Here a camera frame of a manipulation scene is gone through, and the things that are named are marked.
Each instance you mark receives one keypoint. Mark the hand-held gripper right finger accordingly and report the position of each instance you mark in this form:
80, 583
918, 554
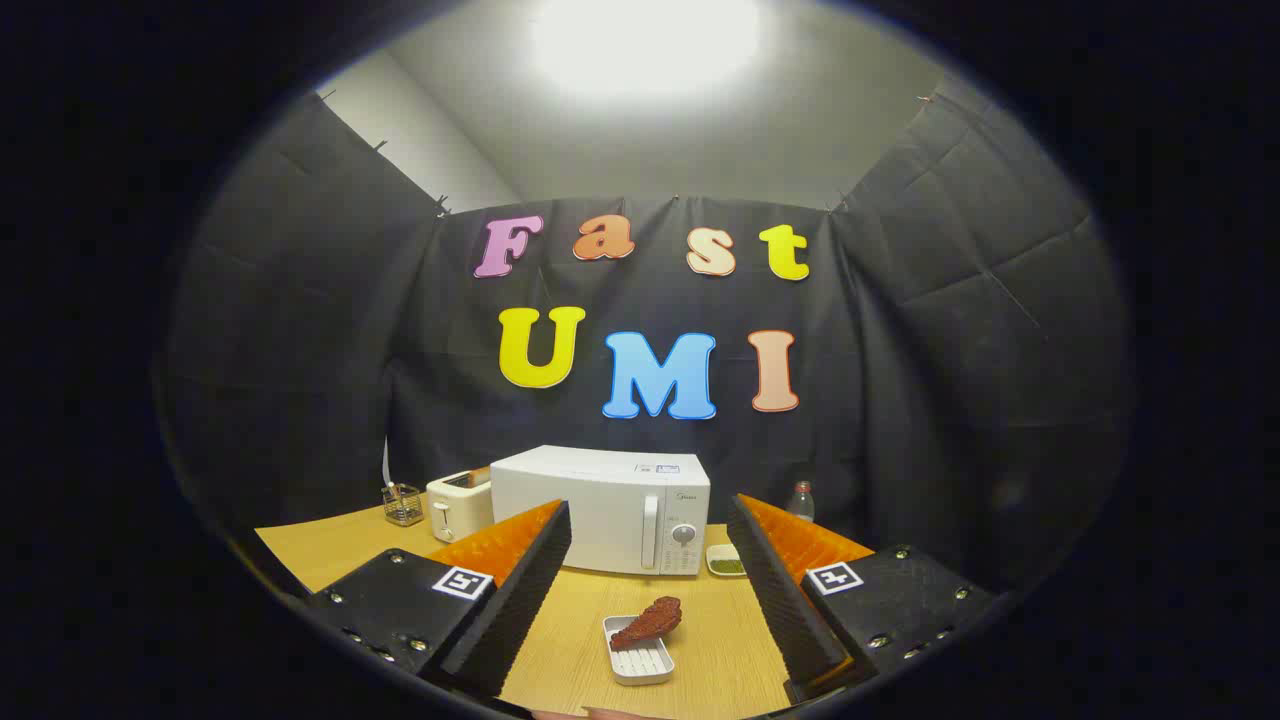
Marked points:
780, 590

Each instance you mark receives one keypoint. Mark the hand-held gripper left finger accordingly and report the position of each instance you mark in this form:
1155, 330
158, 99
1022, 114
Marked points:
520, 590

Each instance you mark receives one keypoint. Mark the white toaster oven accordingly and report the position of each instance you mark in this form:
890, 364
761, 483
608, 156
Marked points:
590, 500

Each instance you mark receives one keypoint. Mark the brown meat piece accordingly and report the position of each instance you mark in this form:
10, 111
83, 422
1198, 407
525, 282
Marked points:
650, 620

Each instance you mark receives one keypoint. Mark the white bread toaster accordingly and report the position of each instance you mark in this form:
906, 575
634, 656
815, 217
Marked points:
458, 512

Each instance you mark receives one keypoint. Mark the white divided bean dish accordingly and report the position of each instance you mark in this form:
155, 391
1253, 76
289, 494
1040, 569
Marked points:
725, 562

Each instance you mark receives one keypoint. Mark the glass bottle with red cap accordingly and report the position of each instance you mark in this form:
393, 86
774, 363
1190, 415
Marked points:
801, 503

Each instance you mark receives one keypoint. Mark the toast slice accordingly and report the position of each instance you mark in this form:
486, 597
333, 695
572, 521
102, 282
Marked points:
480, 476

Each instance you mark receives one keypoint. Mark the white ribbed tray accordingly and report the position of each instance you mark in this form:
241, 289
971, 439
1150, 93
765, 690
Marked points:
642, 667

